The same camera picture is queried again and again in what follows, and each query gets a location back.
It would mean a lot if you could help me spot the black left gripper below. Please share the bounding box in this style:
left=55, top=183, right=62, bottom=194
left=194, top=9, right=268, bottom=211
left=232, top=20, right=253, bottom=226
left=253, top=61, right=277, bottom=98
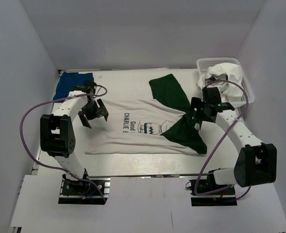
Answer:
left=78, top=99, right=108, bottom=128

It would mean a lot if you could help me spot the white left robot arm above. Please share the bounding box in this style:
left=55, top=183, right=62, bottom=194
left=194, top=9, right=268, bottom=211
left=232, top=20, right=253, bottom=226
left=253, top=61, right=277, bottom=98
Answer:
left=40, top=80, right=109, bottom=194

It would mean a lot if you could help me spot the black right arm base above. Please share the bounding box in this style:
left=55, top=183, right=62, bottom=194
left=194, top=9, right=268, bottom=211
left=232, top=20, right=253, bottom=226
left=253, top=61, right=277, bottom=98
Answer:
left=185, top=171, right=237, bottom=207

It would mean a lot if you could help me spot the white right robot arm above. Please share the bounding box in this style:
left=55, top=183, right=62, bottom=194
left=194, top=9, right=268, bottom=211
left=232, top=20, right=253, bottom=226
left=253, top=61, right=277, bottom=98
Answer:
left=190, top=87, right=277, bottom=194

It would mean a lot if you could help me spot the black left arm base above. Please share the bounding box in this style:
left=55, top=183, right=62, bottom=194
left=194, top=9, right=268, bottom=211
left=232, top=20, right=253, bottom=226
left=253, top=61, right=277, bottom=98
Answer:
left=58, top=174, right=111, bottom=205

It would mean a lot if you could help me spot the folded blue t-shirt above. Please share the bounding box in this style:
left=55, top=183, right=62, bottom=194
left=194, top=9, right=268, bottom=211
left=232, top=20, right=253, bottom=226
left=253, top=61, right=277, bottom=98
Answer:
left=53, top=71, right=94, bottom=100

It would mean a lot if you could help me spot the white plastic basket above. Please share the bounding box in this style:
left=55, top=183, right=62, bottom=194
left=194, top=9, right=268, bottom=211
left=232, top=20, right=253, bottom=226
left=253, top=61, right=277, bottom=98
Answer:
left=196, top=57, right=254, bottom=108

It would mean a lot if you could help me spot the crumpled white t-shirt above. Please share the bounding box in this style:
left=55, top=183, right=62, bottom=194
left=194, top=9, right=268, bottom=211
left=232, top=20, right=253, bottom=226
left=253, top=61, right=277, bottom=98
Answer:
left=196, top=63, right=243, bottom=102

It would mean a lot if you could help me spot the white green-sleeved Charlie Brown shirt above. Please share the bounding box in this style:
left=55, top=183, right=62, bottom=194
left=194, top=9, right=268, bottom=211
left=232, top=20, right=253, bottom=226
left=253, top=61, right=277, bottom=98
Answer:
left=85, top=74, right=207, bottom=155

